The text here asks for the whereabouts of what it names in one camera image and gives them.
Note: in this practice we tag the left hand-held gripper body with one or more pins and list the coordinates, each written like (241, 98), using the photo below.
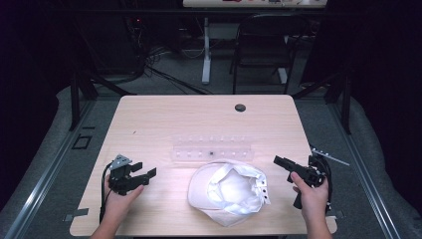
(122, 181)

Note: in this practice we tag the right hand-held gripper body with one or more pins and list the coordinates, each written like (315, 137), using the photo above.
(312, 176)

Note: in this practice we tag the person's left hand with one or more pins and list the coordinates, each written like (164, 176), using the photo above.
(116, 203)

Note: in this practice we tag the person's right hand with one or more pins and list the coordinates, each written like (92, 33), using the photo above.
(314, 200)

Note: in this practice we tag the grey tape strip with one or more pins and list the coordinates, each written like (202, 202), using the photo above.
(78, 212)

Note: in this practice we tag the black floor tape square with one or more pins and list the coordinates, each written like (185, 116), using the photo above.
(74, 142)

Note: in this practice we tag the white cap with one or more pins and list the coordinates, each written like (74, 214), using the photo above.
(229, 192)

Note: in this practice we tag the clear plastic rack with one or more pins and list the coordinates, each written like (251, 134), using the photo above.
(212, 153)

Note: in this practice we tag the black table grommet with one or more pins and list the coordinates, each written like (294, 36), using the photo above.
(240, 107)

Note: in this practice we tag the black metal stand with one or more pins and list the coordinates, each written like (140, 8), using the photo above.
(75, 99)
(346, 106)

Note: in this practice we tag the white desk leg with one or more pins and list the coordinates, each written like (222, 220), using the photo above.
(282, 75)
(206, 56)

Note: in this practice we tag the black chair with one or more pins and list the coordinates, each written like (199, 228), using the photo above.
(265, 49)

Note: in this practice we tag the aluminium floor rail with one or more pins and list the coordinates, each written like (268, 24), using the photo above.
(361, 169)
(49, 169)

